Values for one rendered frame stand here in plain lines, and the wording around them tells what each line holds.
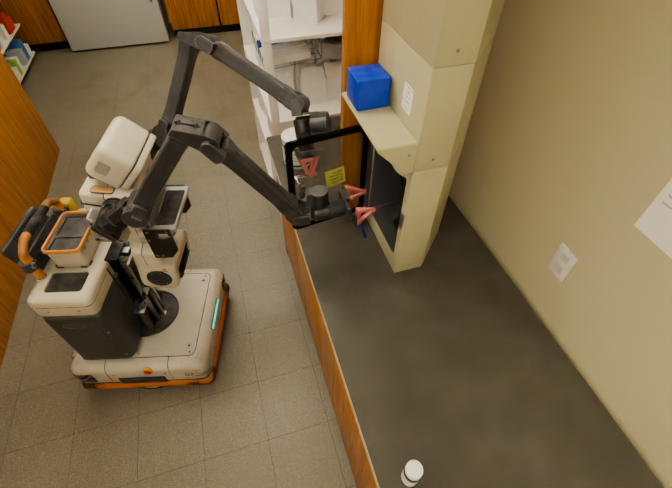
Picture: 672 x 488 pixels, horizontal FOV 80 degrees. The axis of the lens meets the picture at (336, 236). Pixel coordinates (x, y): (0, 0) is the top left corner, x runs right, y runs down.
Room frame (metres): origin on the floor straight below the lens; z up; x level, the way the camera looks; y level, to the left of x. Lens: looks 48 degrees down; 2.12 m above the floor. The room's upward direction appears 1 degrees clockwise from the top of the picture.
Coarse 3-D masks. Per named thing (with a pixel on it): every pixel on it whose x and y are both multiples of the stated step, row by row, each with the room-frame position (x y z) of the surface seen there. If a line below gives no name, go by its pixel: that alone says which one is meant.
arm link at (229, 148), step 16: (208, 144) 0.88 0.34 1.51; (224, 144) 0.93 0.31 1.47; (224, 160) 0.91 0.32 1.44; (240, 160) 0.92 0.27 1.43; (240, 176) 0.92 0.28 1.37; (256, 176) 0.92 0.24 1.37; (272, 192) 0.93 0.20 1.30; (288, 192) 0.97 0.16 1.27; (288, 208) 0.92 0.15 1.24; (304, 208) 0.96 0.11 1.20
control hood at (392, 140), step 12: (384, 108) 1.07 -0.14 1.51; (360, 120) 1.00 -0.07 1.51; (372, 120) 1.00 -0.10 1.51; (384, 120) 1.01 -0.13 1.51; (396, 120) 1.01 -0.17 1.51; (372, 132) 0.94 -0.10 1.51; (384, 132) 0.94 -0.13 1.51; (396, 132) 0.95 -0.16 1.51; (408, 132) 0.95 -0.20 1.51; (384, 144) 0.89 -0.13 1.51; (396, 144) 0.89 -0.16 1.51; (408, 144) 0.89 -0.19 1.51; (384, 156) 0.87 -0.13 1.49; (396, 156) 0.88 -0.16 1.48; (408, 156) 0.89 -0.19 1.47; (408, 168) 0.89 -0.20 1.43
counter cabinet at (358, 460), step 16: (288, 224) 1.52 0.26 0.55; (288, 240) 1.60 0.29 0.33; (304, 272) 1.16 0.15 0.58; (304, 288) 1.20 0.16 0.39; (304, 304) 1.25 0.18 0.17; (320, 320) 0.89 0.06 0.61; (320, 336) 0.90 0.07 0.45; (320, 352) 0.91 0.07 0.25; (336, 368) 0.66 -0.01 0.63; (336, 384) 0.66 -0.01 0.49; (336, 400) 0.65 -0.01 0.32; (336, 416) 0.65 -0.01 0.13; (352, 416) 0.48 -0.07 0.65; (352, 432) 0.46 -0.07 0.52; (352, 448) 0.45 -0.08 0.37; (352, 464) 0.43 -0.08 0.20; (368, 464) 0.32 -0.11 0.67; (368, 480) 0.30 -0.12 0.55
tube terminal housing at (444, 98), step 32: (384, 32) 1.17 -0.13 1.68; (384, 64) 1.15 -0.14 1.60; (416, 64) 0.97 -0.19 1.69; (480, 64) 1.00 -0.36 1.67; (416, 96) 0.95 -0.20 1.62; (448, 96) 0.91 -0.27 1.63; (416, 128) 0.92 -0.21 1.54; (448, 128) 0.92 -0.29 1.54; (416, 160) 0.90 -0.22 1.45; (448, 160) 0.93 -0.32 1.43; (416, 192) 0.90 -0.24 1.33; (448, 192) 1.08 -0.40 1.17; (416, 224) 0.91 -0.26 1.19; (416, 256) 0.92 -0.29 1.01
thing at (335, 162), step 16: (320, 144) 1.11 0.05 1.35; (336, 144) 1.13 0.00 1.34; (352, 144) 1.16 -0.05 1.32; (304, 160) 1.09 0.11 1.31; (320, 160) 1.11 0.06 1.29; (336, 160) 1.13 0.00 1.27; (352, 160) 1.16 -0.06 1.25; (304, 176) 1.08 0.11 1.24; (320, 176) 1.11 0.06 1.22; (336, 176) 1.13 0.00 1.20; (352, 176) 1.16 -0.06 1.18; (336, 192) 1.13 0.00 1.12; (352, 192) 1.16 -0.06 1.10
